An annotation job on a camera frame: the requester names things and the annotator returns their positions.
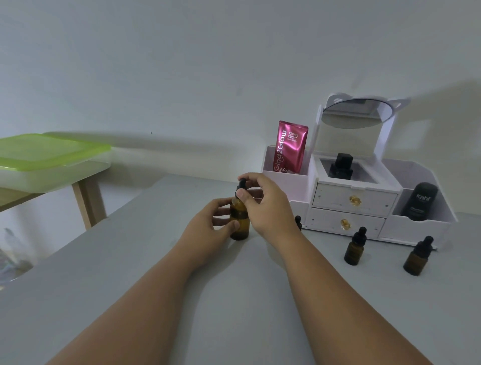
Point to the crumpled clear plastic bag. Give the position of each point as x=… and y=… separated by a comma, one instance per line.
x=13, y=259

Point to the round tilting mirror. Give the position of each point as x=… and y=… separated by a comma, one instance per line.
x=355, y=112

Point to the person's left forearm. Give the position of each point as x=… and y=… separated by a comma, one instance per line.
x=142, y=308

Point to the wooden side table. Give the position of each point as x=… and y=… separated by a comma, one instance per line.
x=88, y=203

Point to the small amber dropper bottle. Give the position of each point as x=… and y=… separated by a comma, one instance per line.
x=298, y=222
x=354, y=252
x=417, y=261

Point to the pink foil sachet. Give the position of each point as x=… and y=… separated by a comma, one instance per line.
x=291, y=148

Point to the person's right forearm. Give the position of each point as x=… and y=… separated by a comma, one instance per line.
x=338, y=300

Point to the person's left hand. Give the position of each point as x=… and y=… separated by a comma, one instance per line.
x=199, y=235

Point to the white cosmetic organizer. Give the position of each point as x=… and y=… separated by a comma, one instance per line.
x=413, y=229

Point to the black square perfume bottle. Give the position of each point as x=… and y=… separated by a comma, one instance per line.
x=341, y=167

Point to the person's right thumb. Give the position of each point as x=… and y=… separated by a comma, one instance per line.
x=250, y=194

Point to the large amber dropper bottle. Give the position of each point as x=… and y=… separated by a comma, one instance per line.
x=240, y=234

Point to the person's right hand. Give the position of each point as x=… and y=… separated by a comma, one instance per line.
x=272, y=214

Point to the white organizer drawer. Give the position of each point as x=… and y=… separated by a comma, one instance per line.
x=327, y=223
x=334, y=199

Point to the clear plastic storage container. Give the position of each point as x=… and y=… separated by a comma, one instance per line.
x=49, y=178

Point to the green plastic lid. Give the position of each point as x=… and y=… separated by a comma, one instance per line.
x=49, y=150

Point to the gold drawer knob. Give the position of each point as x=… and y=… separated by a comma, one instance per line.
x=354, y=200
x=345, y=225

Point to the black cosmetic tube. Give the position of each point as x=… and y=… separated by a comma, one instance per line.
x=420, y=203

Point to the person's left thumb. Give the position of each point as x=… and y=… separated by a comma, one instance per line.
x=227, y=226

